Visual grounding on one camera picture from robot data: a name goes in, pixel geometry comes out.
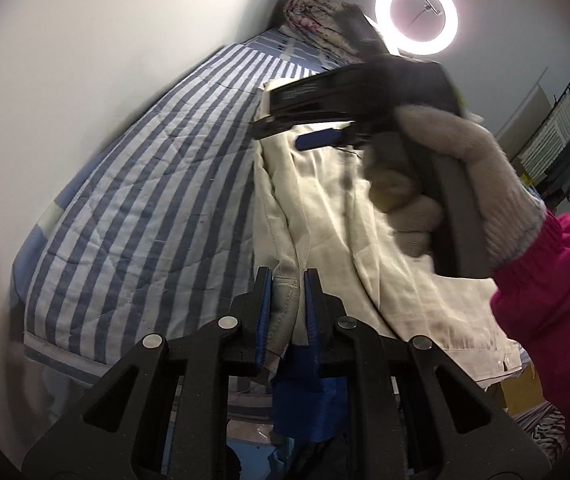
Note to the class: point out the cream and blue work jacket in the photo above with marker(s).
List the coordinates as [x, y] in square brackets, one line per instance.
[315, 200]

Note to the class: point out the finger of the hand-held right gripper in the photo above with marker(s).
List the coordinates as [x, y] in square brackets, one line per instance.
[320, 139]
[280, 127]

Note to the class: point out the blue patterned bed sheet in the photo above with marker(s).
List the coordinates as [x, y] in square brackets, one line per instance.
[290, 50]

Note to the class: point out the grey striped cloth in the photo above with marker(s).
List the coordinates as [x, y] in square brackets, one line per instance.
[545, 435]

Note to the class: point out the white door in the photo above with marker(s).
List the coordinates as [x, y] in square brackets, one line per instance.
[522, 115]

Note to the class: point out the blue white striped quilt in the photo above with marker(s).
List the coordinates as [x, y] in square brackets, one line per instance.
[140, 210]

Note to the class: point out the black clothes drying rack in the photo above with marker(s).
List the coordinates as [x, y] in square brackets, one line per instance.
[560, 140]

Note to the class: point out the person's right hand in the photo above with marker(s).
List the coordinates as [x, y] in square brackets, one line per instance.
[475, 160]

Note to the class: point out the person's right forearm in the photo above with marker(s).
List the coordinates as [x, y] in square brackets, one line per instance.
[555, 310]

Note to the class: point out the folded floral quilt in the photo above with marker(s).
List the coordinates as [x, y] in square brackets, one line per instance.
[315, 20]

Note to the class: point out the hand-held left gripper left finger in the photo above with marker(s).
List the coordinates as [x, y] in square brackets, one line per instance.
[263, 312]

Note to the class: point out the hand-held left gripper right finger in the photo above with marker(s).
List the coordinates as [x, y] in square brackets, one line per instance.
[311, 312]

